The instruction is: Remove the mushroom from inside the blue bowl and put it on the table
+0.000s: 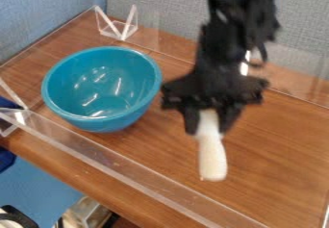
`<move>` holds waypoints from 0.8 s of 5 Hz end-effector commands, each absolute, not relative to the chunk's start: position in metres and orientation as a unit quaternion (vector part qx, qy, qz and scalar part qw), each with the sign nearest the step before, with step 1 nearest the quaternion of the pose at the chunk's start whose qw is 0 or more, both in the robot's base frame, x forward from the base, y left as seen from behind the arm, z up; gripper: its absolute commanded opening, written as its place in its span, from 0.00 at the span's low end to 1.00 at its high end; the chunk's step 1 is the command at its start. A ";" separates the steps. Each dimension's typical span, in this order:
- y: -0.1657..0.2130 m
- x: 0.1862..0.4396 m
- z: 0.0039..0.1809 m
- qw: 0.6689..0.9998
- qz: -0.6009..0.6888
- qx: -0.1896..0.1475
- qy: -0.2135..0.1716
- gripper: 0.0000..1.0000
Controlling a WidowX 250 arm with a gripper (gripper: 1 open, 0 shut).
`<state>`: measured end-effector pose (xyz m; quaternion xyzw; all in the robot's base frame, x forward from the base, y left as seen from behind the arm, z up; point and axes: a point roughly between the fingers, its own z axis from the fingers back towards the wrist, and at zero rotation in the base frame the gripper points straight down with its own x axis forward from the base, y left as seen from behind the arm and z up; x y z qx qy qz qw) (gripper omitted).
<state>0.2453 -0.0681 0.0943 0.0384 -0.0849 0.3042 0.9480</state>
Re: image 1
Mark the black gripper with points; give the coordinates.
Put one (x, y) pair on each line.
(214, 83)

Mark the white brown-capped toy mushroom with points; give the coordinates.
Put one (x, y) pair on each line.
(212, 157)

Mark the blue bowl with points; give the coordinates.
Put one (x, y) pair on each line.
(102, 87)

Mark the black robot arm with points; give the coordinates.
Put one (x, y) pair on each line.
(241, 25)

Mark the clear acrylic back barrier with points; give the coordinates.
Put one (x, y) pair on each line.
(288, 81)

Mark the clear acrylic barrier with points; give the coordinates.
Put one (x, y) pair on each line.
(161, 188)
(288, 81)

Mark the clear acrylic front barrier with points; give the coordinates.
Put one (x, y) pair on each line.
(161, 188)

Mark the blue cloth object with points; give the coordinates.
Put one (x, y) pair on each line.
(7, 108)

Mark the black white object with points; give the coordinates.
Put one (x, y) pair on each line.
(13, 218)

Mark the clear acrylic corner bracket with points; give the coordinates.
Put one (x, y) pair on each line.
(114, 28)

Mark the metal table frame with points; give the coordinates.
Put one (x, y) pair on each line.
(86, 214)

